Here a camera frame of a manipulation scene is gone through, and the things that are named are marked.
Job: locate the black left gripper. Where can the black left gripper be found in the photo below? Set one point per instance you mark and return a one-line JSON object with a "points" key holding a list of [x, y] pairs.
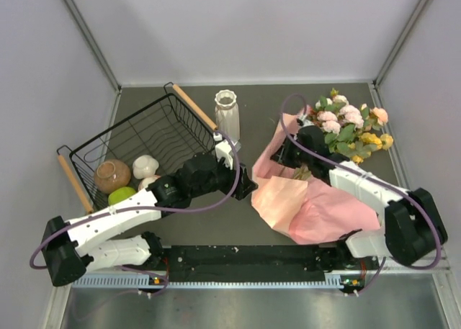
{"points": [[245, 185]]}

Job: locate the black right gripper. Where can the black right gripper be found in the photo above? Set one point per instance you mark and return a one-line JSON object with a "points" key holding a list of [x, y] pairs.
{"points": [[283, 155]]}

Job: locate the mixed artificial flower bunch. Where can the mixed artificial flower bunch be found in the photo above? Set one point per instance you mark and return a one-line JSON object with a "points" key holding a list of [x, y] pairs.
{"points": [[354, 132]]}

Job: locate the pink wrapping paper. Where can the pink wrapping paper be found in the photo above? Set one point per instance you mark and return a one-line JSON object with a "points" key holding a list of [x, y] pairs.
{"points": [[307, 211]]}

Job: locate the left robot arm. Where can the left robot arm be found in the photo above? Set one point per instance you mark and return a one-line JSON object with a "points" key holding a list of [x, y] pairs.
{"points": [[73, 248]]}

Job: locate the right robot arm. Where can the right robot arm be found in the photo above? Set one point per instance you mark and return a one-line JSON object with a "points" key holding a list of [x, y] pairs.
{"points": [[411, 226]]}

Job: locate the white ribbed ceramic vase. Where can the white ribbed ceramic vase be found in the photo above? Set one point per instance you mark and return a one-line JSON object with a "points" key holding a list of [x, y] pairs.
{"points": [[227, 114]]}

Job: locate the white ceramic bowl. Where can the white ceramic bowl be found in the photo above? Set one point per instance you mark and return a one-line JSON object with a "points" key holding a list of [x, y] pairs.
{"points": [[145, 166]]}

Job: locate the brown glass jar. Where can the brown glass jar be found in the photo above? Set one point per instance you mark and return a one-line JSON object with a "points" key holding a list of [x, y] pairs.
{"points": [[112, 175]]}

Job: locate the black wire basket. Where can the black wire basket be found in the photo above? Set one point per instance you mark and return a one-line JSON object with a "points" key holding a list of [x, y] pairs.
{"points": [[171, 128]]}

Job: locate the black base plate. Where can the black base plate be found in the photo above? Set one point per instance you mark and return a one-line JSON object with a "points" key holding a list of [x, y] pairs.
{"points": [[313, 257]]}

